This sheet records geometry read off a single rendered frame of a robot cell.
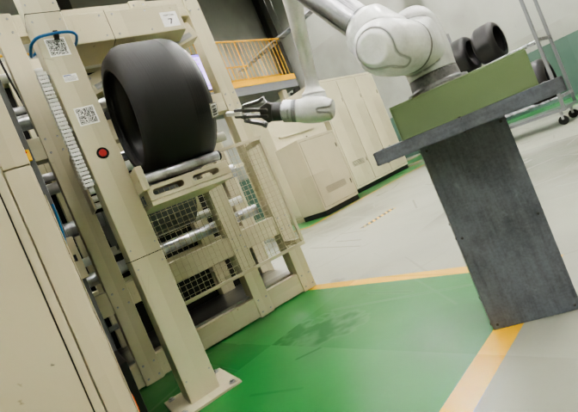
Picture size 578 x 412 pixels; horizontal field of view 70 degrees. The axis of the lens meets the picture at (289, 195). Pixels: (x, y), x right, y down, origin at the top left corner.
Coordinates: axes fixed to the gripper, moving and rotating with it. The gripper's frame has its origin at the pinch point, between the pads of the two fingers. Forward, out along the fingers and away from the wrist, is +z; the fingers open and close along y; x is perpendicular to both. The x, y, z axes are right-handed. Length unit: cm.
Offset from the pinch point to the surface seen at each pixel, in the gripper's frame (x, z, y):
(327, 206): 393, 11, 261
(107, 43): 33, 70, -28
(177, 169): -16.8, 22.1, 17.5
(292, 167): 427, 67, 210
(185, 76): -4.4, 16.1, -16.9
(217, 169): -7.8, 8.8, 21.3
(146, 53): -4.1, 30.3, -26.6
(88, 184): -33, 52, 16
